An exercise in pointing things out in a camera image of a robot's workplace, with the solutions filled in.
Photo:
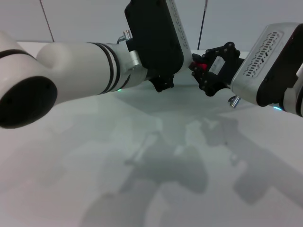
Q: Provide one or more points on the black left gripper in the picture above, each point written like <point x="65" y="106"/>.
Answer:
<point x="163" y="82"/>

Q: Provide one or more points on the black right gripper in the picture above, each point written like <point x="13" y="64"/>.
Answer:
<point x="220" y="68"/>

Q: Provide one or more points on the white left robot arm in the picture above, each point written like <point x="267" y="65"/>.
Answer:
<point x="75" y="71"/>

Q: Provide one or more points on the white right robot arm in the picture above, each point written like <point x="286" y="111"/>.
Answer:
<point x="292" y="99"/>

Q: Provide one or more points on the thin black rod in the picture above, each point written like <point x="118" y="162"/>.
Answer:
<point x="202" y="23"/>

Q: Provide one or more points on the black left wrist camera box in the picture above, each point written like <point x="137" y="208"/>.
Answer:
<point x="154" y="37"/>

